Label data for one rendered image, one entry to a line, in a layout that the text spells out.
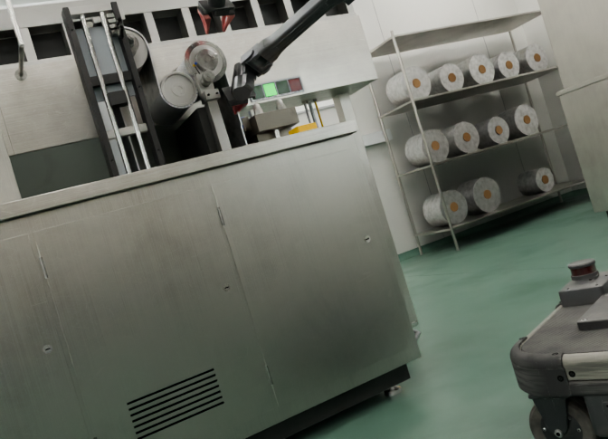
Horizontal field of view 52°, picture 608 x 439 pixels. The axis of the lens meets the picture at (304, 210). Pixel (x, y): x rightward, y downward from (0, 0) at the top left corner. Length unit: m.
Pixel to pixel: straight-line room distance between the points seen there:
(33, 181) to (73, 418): 0.93
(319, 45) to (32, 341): 1.72
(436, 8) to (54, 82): 4.63
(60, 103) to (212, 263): 0.93
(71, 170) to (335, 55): 1.22
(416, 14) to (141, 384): 5.08
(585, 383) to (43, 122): 1.88
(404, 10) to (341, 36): 3.39
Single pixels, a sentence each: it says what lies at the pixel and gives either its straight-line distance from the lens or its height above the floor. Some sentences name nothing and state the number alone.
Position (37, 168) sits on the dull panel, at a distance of 2.37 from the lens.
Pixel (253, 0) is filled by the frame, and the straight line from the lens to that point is 2.76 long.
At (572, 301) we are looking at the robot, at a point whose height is 0.25.
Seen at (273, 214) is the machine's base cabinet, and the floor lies 0.68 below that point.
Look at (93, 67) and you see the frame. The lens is 2.02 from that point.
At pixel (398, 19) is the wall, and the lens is 6.15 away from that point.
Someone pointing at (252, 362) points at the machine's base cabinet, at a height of 0.29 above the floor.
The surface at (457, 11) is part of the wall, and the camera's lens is 6.61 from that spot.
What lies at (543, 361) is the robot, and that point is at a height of 0.24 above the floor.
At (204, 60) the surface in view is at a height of 1.25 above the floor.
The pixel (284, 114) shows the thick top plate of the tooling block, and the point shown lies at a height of 1.01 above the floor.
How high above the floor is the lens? 0.66
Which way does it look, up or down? level
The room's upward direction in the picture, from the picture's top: 17 degrees counter-clockwise
